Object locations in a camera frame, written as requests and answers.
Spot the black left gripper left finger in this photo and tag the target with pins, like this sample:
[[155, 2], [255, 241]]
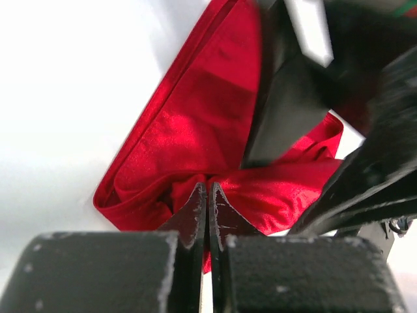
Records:
[[130, 271]]

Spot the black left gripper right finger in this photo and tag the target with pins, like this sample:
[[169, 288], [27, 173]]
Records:
[[255, 273]]

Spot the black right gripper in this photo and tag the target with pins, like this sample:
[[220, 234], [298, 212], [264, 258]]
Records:
[[371, 84]]

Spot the red cloth napkin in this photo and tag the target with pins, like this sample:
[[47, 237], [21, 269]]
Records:
[[194, 130]]

